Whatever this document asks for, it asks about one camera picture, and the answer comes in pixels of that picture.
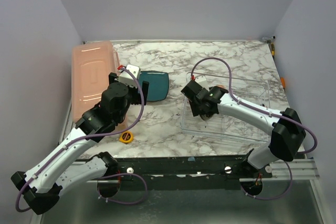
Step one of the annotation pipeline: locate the pink plastic storage box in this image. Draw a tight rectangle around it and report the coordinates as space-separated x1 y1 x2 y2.
71 41 120 123

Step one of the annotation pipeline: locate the yellow tape measure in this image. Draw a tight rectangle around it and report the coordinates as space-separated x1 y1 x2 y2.
119 131 134 144

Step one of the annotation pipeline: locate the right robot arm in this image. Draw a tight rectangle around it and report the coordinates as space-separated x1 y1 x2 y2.
181 80 306 169

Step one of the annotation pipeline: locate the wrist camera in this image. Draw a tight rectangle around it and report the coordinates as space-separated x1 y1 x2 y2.
191 75 209 90
118 64 141 88

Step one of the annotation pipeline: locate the orange clip on wall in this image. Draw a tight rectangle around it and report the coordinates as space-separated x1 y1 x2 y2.
280 77 286 89

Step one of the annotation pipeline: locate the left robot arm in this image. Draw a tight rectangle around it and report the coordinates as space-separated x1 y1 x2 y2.
11 68 149 215

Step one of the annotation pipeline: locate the black mounting rail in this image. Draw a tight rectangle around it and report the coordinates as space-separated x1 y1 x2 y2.
106 155 272 190

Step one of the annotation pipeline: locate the beige bowl dark rim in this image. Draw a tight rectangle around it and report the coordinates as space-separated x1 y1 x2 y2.
200 113 213 121

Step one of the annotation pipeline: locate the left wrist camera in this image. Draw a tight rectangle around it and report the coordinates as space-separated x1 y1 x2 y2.
118 64 141 88

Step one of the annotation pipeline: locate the teal square plate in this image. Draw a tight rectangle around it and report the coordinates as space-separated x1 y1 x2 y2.
139 70 170 102

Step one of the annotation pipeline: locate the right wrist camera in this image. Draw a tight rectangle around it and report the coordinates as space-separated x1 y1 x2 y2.
191 75 209 90

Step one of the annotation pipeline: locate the pink floral mug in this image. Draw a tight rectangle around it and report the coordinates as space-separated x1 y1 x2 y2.
217 85 226 90

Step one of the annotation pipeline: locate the clear dish rack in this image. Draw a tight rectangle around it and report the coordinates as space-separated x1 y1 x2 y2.
180 78 272 144

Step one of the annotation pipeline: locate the yellow black tool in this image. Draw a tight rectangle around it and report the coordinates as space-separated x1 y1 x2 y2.
270 42 275 57

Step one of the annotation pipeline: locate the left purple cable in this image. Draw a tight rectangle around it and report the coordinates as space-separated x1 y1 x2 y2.
15 68 145 213

